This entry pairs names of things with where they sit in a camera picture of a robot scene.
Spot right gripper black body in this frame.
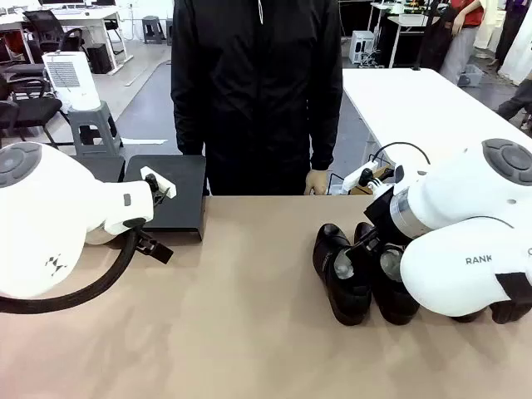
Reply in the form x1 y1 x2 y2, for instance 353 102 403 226
364 187 412 250

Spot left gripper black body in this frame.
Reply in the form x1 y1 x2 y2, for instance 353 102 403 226
135 230 174 265

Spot person's left forearm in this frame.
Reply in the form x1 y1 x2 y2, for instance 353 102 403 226
309 95 344 172

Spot person's right forearm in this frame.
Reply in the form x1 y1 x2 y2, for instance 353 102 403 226
170 91 207 158

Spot black shoe stand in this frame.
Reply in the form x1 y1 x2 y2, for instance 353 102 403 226
76 155 126 184
124 154 208 241

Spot person's left hand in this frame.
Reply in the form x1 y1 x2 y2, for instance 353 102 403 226
303 168 333 196

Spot large white table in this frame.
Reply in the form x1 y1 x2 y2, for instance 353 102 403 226
341 67 532 175

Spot tall grey plastic stool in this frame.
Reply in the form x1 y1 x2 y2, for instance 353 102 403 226
66 101 125 158

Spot grey storage bin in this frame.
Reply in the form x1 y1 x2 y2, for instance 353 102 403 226
456 64 485 87

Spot white computer case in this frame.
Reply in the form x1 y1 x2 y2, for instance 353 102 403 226
351 29 379 66

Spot seated person's dark leg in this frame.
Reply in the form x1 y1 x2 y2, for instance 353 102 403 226
496 78 532 130

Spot person in black jacket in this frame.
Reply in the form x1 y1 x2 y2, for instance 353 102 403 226
170 0 344 196

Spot white air purifier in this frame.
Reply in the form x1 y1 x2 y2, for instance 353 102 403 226
42 52 101 112

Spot person in red shirt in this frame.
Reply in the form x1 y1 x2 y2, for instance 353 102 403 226
440 0 485 86

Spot white desk with black panel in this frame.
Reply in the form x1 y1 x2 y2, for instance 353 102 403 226
369 2 433 70

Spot black computer tower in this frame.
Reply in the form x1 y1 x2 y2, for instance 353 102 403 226
86 43 113 75

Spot white office desk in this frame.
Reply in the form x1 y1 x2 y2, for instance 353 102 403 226
0 7 134 76

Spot black mesh office chair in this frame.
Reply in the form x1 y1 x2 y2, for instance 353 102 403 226
22 10 86 59

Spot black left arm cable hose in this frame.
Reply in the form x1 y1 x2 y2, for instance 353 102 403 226
0 226 145 315

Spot black wire rack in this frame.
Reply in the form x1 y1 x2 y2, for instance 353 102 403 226
328 172 348 196

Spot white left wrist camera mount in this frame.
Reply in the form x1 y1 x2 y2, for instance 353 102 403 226
140 165 178 197

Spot thin black camera cable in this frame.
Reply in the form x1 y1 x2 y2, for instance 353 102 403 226
372 142 431 167

